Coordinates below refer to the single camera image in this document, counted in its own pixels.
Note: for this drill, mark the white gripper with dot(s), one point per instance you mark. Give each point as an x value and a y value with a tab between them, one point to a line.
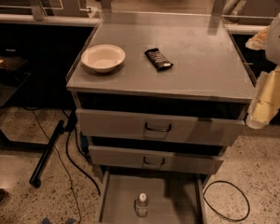
279	44

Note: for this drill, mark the clear plastic bottle white cap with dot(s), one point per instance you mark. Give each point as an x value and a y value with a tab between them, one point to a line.
141	205

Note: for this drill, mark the grey drawer cabinet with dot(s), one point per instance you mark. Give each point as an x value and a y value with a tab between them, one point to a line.
159	99

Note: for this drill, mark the top grey drawer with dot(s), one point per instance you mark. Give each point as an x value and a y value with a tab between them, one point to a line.
174	129

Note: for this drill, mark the middle grey drawer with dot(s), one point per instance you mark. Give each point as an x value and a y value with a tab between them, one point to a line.
155	160

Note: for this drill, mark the bottom grey open drawer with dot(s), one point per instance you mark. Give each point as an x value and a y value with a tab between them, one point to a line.
173	198

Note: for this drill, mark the black snack bar wrapper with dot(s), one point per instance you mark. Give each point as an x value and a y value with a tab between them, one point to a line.
158	59

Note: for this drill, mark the white round bowl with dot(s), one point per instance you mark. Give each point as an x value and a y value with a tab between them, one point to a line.
103	58

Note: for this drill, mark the black stand leg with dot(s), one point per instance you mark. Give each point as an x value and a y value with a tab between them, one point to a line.
35	179

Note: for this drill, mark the dark side table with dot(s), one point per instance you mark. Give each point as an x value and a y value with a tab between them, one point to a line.
12	76

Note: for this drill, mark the white horizontal rail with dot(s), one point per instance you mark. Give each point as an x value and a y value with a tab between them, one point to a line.
49	20

